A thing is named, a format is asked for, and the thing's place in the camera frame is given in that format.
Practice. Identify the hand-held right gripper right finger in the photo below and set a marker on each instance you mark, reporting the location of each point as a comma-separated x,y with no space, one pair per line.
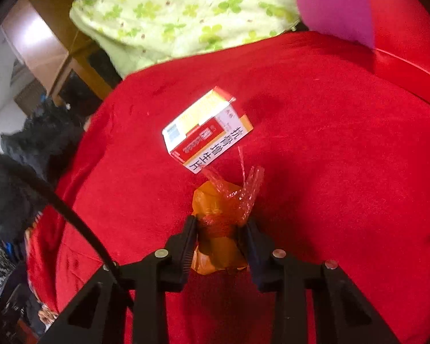
251,247

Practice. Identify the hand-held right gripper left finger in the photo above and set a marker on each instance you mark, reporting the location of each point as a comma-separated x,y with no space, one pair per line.
186,243

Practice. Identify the orange wrapper with red cellophane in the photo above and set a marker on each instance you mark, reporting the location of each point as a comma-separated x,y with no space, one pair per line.
208,200

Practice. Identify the red cloth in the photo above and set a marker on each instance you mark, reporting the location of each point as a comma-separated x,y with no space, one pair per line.
326,168

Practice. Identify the white and orange medicine box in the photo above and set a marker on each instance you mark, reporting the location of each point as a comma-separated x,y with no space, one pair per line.
200,132

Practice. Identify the black clothing pile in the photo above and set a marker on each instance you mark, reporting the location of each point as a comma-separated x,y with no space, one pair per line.
46,132

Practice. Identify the green clover print blanket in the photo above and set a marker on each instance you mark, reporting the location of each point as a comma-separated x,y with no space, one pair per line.
165,14

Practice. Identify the wooden pillar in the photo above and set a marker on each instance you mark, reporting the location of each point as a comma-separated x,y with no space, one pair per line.
39,36

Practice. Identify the magenta bag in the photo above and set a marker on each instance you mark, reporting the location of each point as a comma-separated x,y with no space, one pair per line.
329,3

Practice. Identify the red paper gift bag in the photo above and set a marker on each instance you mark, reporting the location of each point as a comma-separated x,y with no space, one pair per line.
408,43

